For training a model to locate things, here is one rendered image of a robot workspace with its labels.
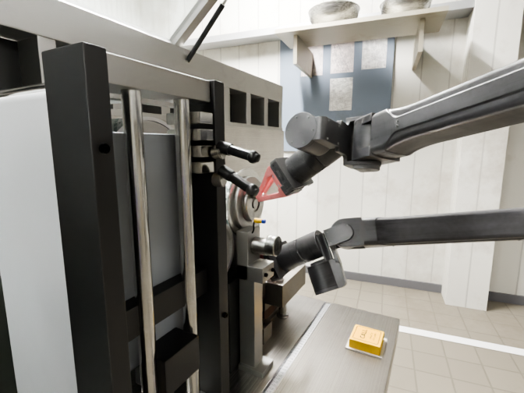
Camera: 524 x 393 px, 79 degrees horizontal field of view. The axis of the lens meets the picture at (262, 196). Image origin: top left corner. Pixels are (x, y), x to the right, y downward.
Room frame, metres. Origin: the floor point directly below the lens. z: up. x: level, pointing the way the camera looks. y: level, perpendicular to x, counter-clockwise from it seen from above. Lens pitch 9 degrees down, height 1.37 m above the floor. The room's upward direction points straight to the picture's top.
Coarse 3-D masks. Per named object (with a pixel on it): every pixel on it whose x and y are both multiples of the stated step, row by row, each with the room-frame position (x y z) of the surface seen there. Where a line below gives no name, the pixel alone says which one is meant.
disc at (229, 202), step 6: (246, 168) 0.66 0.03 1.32; (240, 174) 0.64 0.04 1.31; (246, 174) 0.66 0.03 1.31; (252, 174) 0.68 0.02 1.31; (234, 186) 0.62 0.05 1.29; (228, 192) 0.60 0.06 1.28; (234, 192) 0.62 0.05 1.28; (228, 198) 0.60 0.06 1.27; (228, 204) 0.60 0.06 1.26; (228, 210) 0.60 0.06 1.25; (228, 216) 0.60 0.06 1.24; (228, 222) 0.60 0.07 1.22; (234, 222) 0.62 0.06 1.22; (234, 228) 0.62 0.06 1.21; (240, 228) 0.64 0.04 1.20
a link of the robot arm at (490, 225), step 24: (408, 216) 0.60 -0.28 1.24; (432, 216) 0.58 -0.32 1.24; (456, 216) 0.57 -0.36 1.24; (480, 216) 0.55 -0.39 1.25; (504, 216) 0.54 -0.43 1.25; (360, 240) 0.60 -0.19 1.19; (384, 240) 0.59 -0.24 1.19; (408, 240) 0.58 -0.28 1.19; (432, 240) 0.57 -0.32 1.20; (456, 240) 0.56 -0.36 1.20; (480, 240) 0.55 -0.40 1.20; (504, 240) 0.55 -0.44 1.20
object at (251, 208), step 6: (246, 198) 0.62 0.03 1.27; (252, 198) 0.64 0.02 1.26; (246, 204) 0.62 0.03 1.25; (252, 204) 0.64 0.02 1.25; (258, 204) 0.67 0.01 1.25; (246, 210) 0.62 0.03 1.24; (252, 210) 0.64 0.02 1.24; (258, 210) 0.66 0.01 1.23; (246, 216) 0.63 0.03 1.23; (252, 216) 0.64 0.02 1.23; (258, 216) 0.66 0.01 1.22
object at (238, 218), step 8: (248, 176) 0.65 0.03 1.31; (256, 184) 0.68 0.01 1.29; (240, 192) 0.62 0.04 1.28; (240, 200) 0.62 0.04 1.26; (232, 208) 0.61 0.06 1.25; (240, 208) 0.62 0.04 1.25; (240, 216) 0.62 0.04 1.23; (240, 224) 0.62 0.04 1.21; (248, 224) 0.65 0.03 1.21; (256, 224) 0.68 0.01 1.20
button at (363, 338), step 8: (360, 328) 0.72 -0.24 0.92; (368, 328) 0.72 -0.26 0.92; (352, 336) 0.68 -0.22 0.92; (360, 336) 0.68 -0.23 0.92; (368, 336) 0.68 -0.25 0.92; (376, 336) 0.68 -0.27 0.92; (352, 344) 0.67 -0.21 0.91; (360, 344) 0.66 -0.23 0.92; (368, 344) 0.66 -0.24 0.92; (376, 344) 0.65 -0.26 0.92; (376, 352) 0.65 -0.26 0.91
